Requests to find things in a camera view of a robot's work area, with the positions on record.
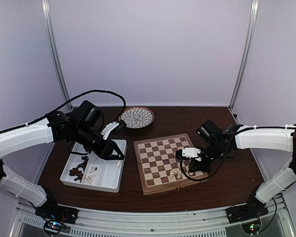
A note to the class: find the pile of dark chess pieces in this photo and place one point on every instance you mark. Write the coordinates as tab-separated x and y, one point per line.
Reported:
78	171

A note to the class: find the aluminium corner post right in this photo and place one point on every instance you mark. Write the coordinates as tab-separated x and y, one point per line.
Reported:
246	51

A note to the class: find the white compartment tray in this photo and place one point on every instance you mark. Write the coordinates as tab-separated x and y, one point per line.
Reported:
108	175

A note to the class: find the pile of white chess pieces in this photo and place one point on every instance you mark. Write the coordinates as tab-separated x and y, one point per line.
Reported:
90	176

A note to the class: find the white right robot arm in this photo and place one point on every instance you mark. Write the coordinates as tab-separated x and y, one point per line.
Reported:
240	137

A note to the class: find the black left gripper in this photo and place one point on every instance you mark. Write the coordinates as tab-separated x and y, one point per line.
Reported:
105	151

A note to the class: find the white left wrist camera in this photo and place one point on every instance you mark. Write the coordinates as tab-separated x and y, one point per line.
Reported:
113	128

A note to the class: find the floral patterned ceramic plate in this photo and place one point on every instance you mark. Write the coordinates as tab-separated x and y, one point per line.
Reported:
137	117

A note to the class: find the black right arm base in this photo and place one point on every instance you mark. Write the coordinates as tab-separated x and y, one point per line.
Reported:
248	214

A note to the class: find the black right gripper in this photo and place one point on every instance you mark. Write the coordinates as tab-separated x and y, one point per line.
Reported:
200	167

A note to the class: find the aluminium corner post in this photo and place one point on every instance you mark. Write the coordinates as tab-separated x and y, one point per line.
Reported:
54	51
246	51

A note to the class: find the white chess king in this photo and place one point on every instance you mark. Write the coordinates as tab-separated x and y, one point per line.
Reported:
171	175

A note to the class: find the wooden chess board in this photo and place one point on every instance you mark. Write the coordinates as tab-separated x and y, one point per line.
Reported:
156	158

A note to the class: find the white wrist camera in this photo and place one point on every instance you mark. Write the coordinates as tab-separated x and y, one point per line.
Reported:
187	153
113	128

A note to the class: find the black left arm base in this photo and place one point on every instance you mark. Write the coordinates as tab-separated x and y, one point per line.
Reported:
55	216

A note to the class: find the aluminium corner post left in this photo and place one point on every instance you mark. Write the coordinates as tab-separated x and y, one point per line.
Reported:
54	51

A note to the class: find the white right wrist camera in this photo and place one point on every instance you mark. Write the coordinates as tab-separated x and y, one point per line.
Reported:
187	153

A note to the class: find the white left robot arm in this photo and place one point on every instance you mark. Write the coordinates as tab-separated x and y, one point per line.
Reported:
54	127

